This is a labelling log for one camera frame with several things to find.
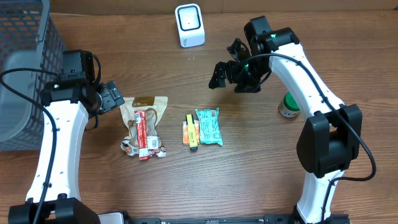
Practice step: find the yellow highlighter black cap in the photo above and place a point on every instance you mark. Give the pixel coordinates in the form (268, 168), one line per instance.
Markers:
(191, 130)

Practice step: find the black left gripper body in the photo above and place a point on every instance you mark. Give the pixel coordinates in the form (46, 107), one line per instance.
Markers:
(112, 96)

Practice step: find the brown transparent snack bag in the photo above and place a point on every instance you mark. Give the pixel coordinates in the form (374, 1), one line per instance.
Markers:
(154, 106)

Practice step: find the white barcode scanner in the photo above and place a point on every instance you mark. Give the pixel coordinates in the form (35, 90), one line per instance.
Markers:
(190, 25)

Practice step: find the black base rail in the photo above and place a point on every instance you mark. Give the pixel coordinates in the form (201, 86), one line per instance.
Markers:
(217, 219)

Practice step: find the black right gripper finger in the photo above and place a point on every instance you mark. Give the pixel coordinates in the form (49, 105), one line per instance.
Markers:
(239, 50)
(219, 76)

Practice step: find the grey plastic mesh basket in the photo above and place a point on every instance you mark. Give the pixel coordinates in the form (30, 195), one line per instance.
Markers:
(31, 50)

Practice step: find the red snack bar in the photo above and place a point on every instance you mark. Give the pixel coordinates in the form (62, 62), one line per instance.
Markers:
(140, 117)

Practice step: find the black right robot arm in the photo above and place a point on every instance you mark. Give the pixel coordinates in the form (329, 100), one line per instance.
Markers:
(328, 141)

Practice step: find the orange snack packet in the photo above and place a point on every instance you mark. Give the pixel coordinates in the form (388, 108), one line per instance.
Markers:
(185, 137)

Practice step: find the green lid jar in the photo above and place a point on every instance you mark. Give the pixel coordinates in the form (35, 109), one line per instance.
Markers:
(288, 106)

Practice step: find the teal tissue packet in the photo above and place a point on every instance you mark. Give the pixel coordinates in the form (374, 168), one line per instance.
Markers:
(209, 126)

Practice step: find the white patterned wrapper packet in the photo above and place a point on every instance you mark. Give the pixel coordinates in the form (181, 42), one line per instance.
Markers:
(155, 147)

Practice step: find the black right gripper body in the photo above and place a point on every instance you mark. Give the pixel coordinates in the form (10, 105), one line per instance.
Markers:
(228, 72)

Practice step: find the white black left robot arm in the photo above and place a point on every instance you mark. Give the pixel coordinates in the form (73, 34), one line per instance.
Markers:
(75, 96)

